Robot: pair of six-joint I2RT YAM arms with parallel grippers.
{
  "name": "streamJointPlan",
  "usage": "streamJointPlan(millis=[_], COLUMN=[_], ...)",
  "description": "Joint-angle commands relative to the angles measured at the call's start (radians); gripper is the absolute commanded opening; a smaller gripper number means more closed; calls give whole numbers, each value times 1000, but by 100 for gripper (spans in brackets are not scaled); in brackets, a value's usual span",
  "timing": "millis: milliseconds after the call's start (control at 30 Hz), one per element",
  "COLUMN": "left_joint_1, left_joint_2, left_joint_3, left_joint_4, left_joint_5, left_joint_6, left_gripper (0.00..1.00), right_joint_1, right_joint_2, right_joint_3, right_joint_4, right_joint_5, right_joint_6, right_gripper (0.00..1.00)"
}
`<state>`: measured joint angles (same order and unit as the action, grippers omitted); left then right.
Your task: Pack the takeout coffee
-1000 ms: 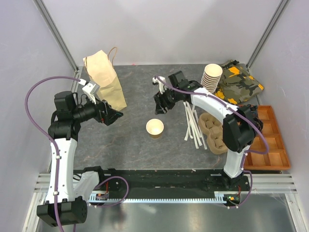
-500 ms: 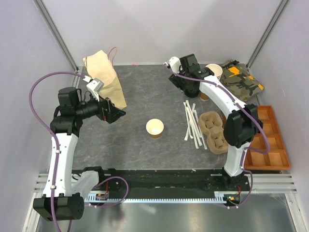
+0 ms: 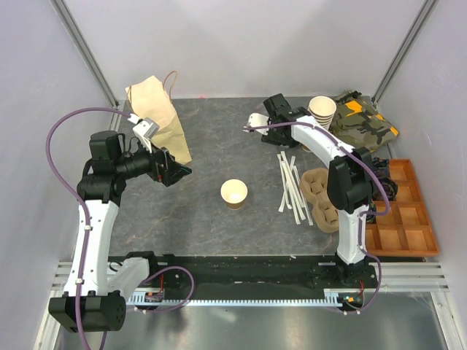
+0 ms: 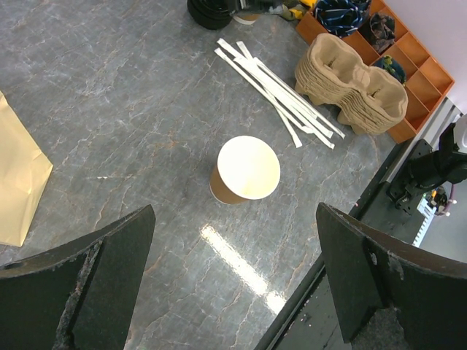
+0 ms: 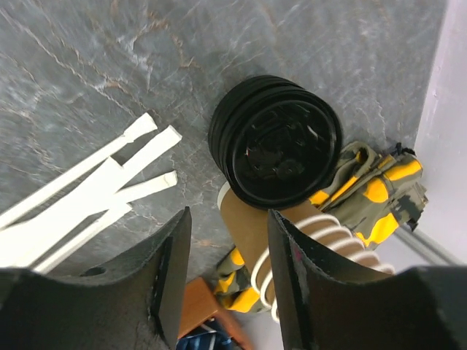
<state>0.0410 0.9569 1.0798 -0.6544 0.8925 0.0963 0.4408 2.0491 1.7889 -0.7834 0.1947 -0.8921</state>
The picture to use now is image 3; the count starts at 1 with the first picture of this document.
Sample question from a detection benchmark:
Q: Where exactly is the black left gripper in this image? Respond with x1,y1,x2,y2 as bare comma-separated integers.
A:
115,136,191,187

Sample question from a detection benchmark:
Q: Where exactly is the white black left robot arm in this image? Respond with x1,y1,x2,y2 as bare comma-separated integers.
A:
48,131,192,333

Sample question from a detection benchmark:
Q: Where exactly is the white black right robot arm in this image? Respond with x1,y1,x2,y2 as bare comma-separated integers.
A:
261,93,377,287

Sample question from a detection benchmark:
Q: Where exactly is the brown paper takeout bag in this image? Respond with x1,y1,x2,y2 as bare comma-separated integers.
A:
126,76,192,165

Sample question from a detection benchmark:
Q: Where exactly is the stack of paper cups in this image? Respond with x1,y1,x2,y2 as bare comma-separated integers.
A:
308,96,337,130

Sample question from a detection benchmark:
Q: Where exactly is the white wrapped straw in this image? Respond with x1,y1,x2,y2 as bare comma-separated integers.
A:
277,154,290,212
277,151,306,225
280,151,293,209
279,155,297,213
289,171,313,226

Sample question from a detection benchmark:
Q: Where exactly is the camouflage fabric cloth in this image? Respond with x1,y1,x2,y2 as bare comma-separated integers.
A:
329,90,399,152

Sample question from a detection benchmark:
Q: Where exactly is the cardboard cup carrier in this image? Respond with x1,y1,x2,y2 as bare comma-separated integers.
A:
299,168,339,233

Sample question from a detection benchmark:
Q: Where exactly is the orange compartment tray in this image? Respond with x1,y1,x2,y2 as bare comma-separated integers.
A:
366,159,439,257

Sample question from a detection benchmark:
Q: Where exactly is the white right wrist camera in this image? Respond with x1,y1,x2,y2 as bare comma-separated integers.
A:
246,112,269,135

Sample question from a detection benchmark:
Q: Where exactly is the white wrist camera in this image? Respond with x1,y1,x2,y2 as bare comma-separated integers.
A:
246,112,269,135
128,113,160,153

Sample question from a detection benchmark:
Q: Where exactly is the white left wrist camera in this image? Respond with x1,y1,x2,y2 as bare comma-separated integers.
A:
128,113,160,153

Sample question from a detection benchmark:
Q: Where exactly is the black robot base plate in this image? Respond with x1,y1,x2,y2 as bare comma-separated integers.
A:
107,253,377,292

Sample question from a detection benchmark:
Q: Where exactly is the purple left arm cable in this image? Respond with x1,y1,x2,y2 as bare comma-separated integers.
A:
45,106,132,350

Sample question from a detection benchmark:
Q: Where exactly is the white slotted cable duct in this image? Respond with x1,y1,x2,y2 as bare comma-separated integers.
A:
126,289,363,308

